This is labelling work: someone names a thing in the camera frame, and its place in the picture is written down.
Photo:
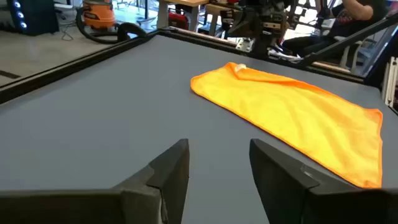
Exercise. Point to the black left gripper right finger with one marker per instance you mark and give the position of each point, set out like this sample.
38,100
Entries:
280,186

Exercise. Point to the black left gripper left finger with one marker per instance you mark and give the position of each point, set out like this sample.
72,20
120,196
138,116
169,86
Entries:
161,183

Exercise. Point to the orange microfibre towel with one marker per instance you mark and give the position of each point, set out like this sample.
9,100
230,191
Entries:
295,112

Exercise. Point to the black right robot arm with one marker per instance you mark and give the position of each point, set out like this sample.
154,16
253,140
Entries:
261,21

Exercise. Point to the grey office chair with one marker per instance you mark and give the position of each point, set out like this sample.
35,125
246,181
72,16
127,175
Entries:
346,51

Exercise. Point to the white aluminium extrusion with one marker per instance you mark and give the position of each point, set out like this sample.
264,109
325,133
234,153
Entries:
391,81

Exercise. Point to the thin black diagonal strut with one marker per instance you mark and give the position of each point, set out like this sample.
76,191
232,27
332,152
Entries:
348,39

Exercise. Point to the red toolbox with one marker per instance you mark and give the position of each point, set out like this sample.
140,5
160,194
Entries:
178,21

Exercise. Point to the wooden desk white legs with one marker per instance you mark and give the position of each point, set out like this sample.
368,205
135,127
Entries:
162,14

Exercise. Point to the person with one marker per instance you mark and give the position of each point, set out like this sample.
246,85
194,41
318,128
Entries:
357,12

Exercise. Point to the black computer tower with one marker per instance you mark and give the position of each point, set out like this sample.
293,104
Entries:
37,15

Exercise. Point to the black table rim frame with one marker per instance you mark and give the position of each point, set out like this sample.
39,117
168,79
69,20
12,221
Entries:
77,64

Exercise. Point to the silver mounting bracket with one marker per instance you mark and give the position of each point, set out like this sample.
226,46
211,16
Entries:
245,44

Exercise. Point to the thick black frame post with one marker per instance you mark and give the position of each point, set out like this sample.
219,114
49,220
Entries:
381,65

